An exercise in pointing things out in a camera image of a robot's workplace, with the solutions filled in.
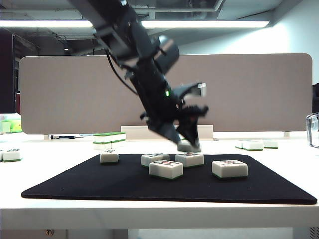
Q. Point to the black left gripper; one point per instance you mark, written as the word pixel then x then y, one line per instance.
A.
pixel 157 99

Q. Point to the two bamboo mahjong tile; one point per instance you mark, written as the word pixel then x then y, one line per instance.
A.
pixel 185 147

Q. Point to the five bamboo mahjong tile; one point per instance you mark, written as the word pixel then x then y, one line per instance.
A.
pixel 189 160

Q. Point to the white green-backed mahjong tile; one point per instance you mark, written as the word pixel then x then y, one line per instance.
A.
pixel 97 146
pixel 253 146
pixel 1 155
pixel 229 170
pixel 239 144
pixel 104 137
pixel 12 155
pixel 271 144
pixel 165 170
pixel 152 159

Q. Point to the bird print mahjong tile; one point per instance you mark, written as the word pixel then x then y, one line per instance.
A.
pixel 109 158

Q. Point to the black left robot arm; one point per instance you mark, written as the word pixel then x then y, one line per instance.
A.
pixel 119 30

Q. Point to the pale blue thin object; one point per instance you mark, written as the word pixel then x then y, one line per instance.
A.
pixel 87 135

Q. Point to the black fabric desk mat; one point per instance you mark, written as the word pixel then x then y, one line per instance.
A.
pixel 99 181

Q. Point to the beige fabric desk divider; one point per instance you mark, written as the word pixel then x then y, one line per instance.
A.
pixel 62 94

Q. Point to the clear plastic container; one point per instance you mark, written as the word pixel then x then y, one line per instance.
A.
pixel 311 132

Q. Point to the black background equipment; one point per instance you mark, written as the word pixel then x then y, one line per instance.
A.
pixel 316 99

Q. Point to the small pendant ceiling lamp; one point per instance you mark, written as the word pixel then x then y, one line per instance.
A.
pixel 66 48

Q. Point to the green yellow box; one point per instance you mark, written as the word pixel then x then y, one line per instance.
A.
pixel 16 126

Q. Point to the metal bolt under table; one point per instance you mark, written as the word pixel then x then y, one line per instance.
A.
pixel 49 232

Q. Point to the pale green white box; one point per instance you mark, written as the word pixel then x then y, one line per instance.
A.
pixel 5 126

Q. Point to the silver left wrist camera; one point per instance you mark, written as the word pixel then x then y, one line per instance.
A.
pixel 202 89

